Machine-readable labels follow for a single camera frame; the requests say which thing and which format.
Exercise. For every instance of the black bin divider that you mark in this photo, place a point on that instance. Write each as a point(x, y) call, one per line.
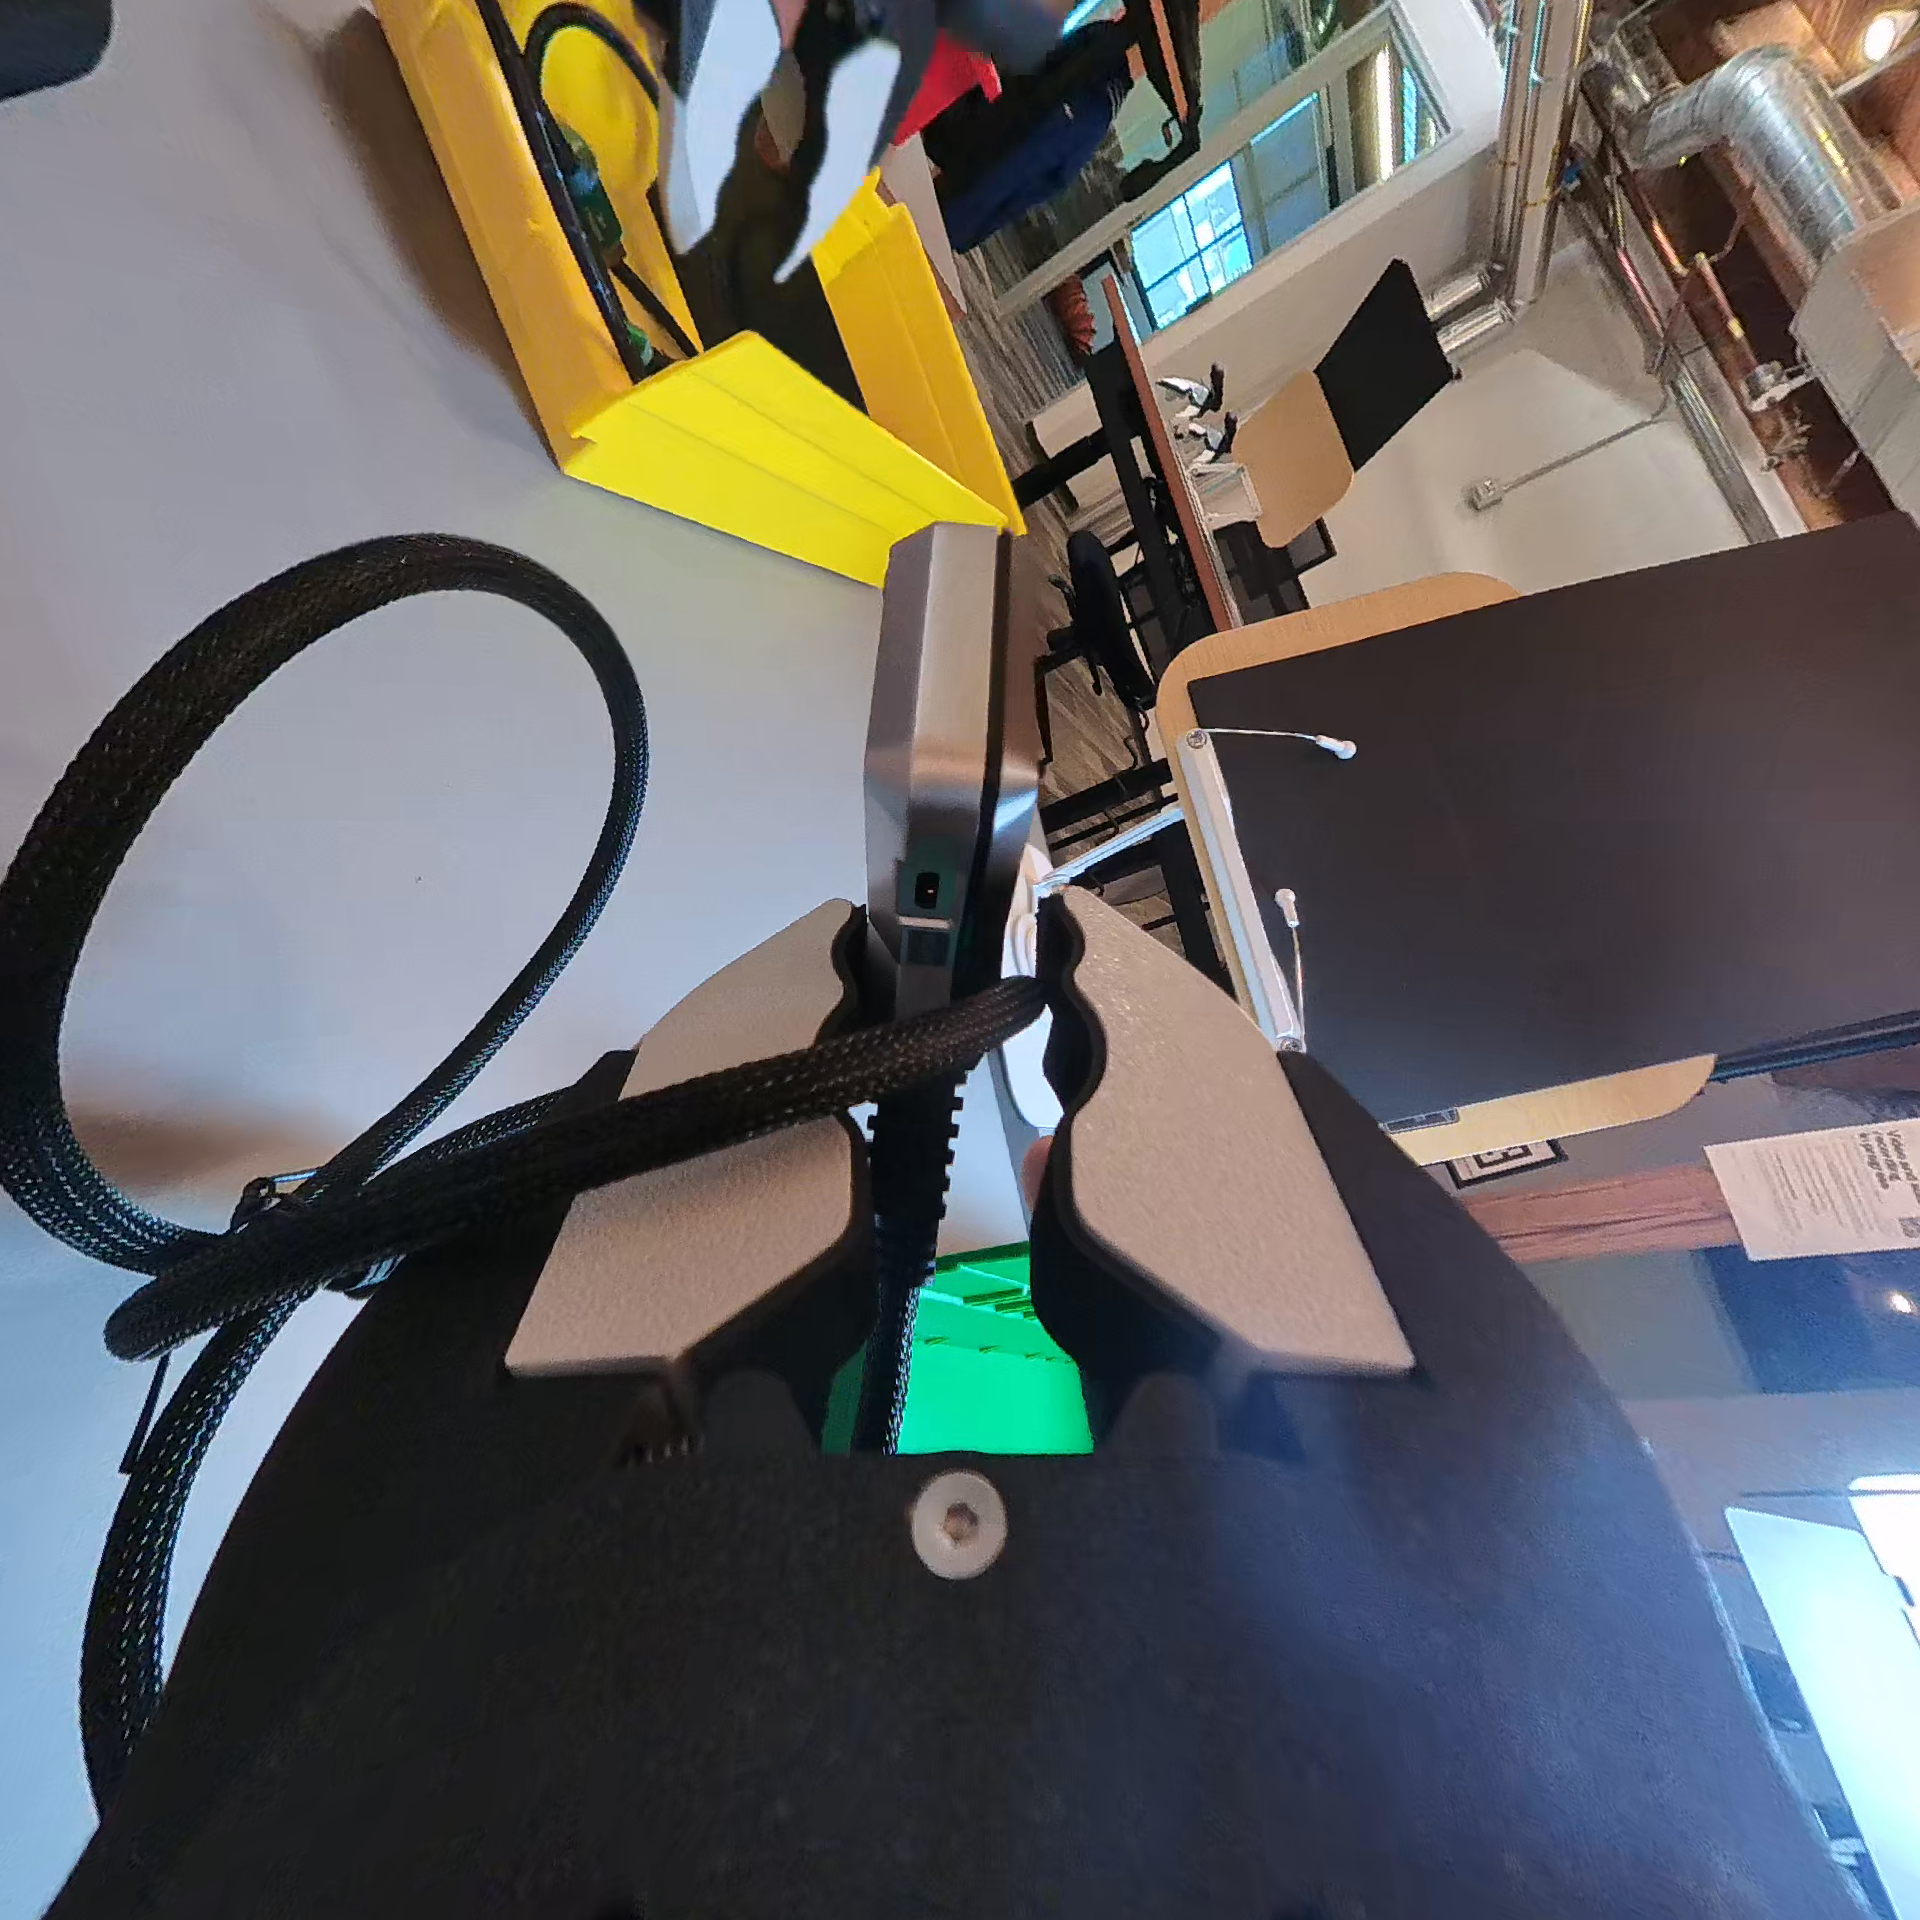
point(781, 284)

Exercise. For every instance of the black office chair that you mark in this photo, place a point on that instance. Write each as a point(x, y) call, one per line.
point(1102, 616)

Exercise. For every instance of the tan and black panel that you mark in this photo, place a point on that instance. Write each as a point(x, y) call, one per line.
point(1382, 383)

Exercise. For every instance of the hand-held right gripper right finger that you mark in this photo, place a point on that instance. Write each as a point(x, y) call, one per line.
point(1214, 1186)

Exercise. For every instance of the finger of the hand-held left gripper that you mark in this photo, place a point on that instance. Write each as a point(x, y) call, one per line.
point(713, 119)
point(848, 149)

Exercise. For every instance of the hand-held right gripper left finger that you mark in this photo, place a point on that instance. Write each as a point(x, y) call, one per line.
point(675, 1244)

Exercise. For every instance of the silver ventilation duct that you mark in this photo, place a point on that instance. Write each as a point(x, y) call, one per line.
point(1757, 119)

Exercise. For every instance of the wood edged desk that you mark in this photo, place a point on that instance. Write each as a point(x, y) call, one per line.
point(1156, 436)

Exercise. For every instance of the green plastic bin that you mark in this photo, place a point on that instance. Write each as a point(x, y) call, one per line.
point(990, 1365)

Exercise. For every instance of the white notice paper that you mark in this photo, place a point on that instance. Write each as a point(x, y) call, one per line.
point(1823, 1194)

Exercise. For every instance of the yellow plastic bin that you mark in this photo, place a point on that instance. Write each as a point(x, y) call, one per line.
point(751, 436)

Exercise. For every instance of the blue hanging jacket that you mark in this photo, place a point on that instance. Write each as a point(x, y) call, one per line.
point(1037, 136)

